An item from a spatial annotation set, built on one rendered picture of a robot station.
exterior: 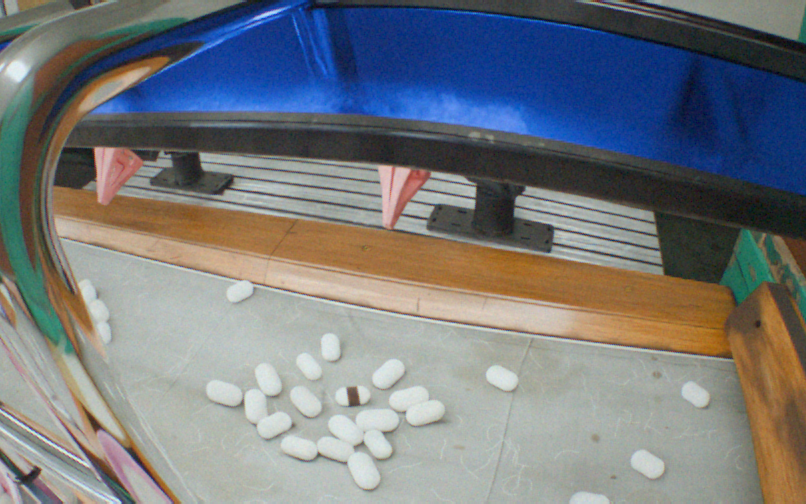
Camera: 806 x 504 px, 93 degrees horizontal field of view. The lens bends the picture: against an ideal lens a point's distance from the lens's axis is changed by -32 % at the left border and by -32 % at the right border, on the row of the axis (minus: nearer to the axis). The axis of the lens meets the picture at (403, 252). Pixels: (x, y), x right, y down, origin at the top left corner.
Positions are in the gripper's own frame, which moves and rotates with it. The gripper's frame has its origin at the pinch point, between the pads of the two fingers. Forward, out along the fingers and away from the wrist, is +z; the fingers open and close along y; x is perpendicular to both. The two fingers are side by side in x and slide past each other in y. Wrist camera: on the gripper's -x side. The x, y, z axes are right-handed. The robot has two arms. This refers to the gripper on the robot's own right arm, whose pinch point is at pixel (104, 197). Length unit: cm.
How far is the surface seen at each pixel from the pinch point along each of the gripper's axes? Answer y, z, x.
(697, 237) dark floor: 136, -65, 168
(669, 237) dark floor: 119, -62, 165
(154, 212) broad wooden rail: -1.7, -2.2, 13.6
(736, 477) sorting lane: 76, 17, 0
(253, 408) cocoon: 30.1, 17.7, -3.2
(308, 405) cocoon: 34.6, 16.1, -1.5
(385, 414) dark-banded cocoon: 41.4, 15.2, -1.1
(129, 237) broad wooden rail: -2.6, 2.8, 10.2
